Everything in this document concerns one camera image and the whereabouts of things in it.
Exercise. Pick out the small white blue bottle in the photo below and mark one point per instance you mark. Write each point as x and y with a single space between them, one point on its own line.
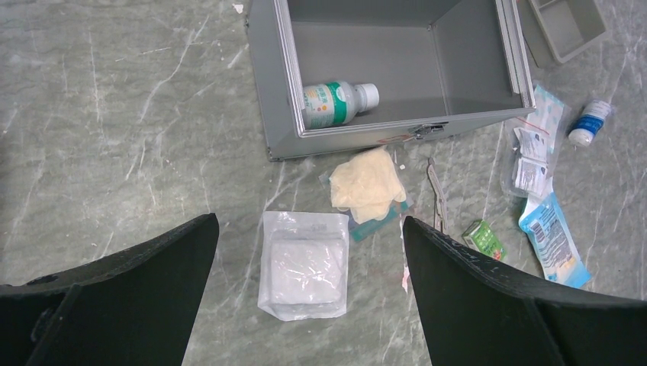
590 122

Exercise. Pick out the grey metal medicine case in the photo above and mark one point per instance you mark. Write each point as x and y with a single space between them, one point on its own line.
441 68

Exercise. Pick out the clear gauze pad packet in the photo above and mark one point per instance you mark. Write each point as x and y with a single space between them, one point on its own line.
304 265

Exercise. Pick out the cream latex gloves packet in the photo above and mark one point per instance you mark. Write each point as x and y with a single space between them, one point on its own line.
368 190

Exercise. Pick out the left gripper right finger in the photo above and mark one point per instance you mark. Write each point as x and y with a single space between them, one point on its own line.
475 310

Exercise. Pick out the grey plastic divider tray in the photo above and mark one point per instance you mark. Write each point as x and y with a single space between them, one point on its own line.
558 30

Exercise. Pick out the white bottle green label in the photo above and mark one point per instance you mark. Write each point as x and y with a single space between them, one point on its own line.
336 103

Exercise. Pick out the small green box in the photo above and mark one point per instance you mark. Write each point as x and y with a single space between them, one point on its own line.
480 236

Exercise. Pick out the black handled scissors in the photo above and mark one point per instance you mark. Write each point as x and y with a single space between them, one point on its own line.
440 211

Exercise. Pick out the clear bag alcohol wipes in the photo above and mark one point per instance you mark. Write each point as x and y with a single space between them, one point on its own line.
533 145

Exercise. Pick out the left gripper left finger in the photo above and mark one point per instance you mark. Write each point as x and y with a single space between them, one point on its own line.
134 307

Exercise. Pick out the blue white medical pouch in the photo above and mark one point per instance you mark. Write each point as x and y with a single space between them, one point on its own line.
543 221

